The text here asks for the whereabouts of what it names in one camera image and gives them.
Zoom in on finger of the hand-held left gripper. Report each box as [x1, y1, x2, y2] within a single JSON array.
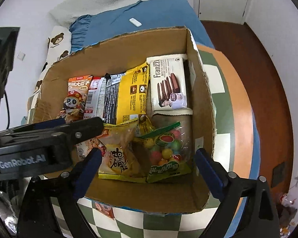
[[0, 116, 105, 164], [13, 118, 66, 129]]

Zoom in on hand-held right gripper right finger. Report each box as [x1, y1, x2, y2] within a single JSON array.
[[193, 148, 281, 238]]

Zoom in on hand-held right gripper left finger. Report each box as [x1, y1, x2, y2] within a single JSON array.
[[16, 147, 103, 238]]

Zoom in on yellow biscuit snack packet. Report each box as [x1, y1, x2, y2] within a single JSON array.
[[98, 119, 149, 182]]

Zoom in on orange panda seed packet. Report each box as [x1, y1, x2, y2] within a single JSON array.
[[56, 74, 93, 123]]

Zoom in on long red white packet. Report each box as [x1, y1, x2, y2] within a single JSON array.
[[83, 76, 106, 119]]

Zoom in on green gumball candy bag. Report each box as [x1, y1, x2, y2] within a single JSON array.
[[135, 121, 192, 183]]

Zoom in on blue printed cardboard box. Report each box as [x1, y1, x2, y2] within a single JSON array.
[[31, 26, 216, 215]]

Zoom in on yellow black snack packet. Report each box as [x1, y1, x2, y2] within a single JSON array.
[[103, 62, 156, 135]]

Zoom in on white chocolate wafer packet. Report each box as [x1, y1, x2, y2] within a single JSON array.
[[146, 54, 193, 116]]

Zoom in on brown snack packet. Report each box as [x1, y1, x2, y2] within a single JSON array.
[[94, 202, 115, 219]]

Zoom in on green white checkered mat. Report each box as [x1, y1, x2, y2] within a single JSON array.
[[50, 46, 235, 238]]

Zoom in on bear print pillow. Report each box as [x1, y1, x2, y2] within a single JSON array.
[[33, 25, 72, 93]]

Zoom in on grey white pillow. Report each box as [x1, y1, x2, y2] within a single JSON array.
[[48, 0, 179, 25]]

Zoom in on blue ruffled quilt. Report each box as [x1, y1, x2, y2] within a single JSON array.
[[69, 0, 215, 54]]

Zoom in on white door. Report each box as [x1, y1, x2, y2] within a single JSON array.
[[196, 0, 254, 25]]

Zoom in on black cable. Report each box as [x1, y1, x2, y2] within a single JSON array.
[[2, 89, 11, 129]]

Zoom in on black wall socket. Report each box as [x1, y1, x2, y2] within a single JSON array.
[[273, 162, 286, 186]]

